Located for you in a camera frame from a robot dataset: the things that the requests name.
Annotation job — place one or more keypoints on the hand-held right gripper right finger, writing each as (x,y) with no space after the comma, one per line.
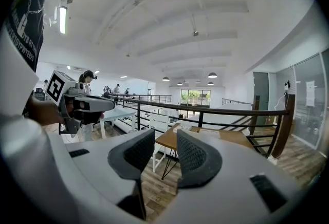
(198,161)

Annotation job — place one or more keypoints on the glass entrance doors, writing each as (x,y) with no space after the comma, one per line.
(195,97)

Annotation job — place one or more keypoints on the distant black railing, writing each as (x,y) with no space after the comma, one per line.
(154,96)

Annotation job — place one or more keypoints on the person's left hand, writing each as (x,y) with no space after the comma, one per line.
(70,108)

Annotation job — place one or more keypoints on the white chair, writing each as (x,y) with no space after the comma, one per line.
(159,121)

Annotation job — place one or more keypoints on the white paper notice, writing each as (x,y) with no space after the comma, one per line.
(310,93)

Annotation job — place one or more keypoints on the ceiling tube light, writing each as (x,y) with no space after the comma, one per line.
(63,20)

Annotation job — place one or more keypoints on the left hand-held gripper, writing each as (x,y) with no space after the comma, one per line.
(55,86)

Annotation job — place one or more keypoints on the glass partition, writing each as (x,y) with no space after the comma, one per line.
(300,122)

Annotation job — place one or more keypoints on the illustrated white book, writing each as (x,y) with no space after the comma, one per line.
(183,128)

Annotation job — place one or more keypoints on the dark green door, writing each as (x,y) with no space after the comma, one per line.
(260,84)

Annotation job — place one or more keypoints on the black railing with wooden handrail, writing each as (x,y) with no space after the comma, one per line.
(205,109)

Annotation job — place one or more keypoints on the small ceiling spotlight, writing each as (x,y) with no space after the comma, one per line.
(195,33)

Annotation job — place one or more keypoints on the person's black printed t-shirt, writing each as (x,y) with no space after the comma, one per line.
(28,45)

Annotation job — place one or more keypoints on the pale grey desk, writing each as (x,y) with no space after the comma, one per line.
(118,113)

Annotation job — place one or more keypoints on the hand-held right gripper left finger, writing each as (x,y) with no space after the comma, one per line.
(133,156)

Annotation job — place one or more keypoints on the wooden table with black legs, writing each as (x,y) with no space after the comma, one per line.
(165,139)

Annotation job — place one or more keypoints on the person's left forearm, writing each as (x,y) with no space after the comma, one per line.
(43,112)

